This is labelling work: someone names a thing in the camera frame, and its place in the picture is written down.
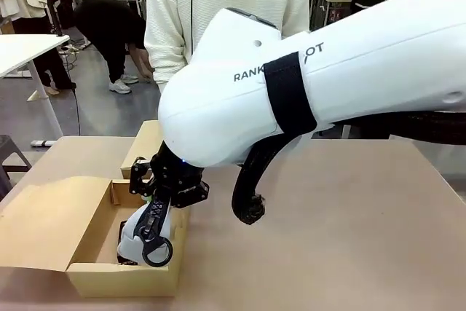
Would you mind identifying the open cardboard box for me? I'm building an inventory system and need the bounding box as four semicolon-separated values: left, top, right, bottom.
0;176;191;299
31;119;165;189

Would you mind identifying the black velcro strap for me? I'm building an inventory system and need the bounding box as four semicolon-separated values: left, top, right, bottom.
263;52;318;134

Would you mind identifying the bystander in black clothes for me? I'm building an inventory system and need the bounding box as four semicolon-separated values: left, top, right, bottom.
71;0;147;95

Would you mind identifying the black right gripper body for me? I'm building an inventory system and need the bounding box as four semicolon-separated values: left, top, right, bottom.
149;141;205;199

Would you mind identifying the blue zip pencil pouch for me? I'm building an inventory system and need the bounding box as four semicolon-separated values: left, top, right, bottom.
116;193;176;269

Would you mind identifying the black sleeved arm cable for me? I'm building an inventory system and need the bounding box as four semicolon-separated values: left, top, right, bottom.
230;109;466;227

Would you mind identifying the bystander in dark trousers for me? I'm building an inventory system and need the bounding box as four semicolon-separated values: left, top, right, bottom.
12;0;78;95

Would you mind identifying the white side table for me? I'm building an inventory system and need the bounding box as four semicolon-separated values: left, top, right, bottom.
0;34;71;138

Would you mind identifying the grey metal stool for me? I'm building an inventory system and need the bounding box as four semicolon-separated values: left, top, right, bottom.
0;134;33;201

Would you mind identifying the person in white sweater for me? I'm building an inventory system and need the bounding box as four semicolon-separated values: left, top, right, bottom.
143;0;311;94

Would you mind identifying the thin black lanyard cable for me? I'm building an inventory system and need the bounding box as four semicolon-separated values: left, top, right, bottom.
188;0;194;61

